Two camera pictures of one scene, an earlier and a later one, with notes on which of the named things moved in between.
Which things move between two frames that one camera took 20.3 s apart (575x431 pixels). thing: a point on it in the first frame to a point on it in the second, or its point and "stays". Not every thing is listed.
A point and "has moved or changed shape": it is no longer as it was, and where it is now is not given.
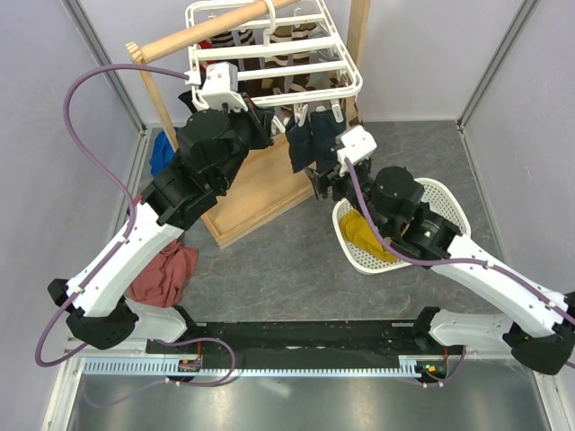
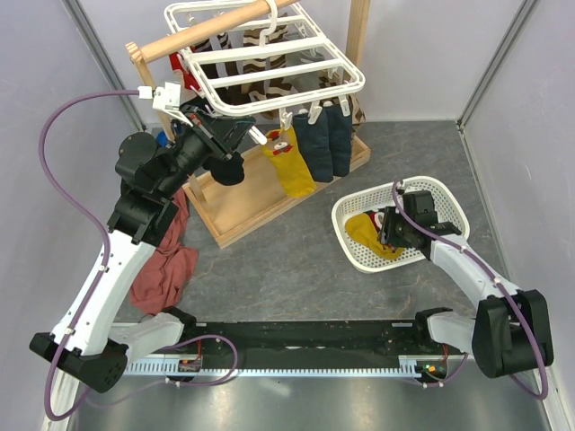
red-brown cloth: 163,282 stays
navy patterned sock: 300,143 to 314,142
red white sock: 205,44 to 181,74
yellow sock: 357,229 to 282,148
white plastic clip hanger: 271,54 has moved or changed shape
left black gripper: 260,120 to 231,131
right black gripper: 320,183 to 391,214
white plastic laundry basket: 437,197 stays
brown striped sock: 234,39 to 264,50
